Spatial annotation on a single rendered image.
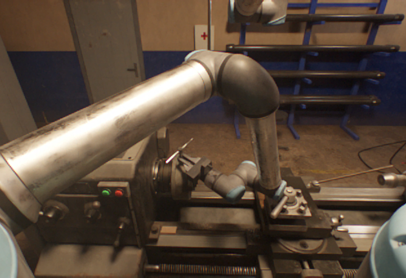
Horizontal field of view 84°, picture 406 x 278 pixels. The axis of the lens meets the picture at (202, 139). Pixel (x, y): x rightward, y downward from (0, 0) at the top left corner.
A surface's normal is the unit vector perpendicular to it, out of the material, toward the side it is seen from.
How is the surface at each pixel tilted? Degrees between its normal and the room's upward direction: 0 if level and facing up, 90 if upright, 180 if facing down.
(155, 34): 90
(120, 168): 45
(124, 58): 90
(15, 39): 90
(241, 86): 81
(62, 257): 32
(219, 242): 36
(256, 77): 58
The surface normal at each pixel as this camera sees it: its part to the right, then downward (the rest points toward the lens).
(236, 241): -0.02, -0.42
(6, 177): 0.83, -0.53
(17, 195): 0.97, -0.23
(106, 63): -0.04, 0.49
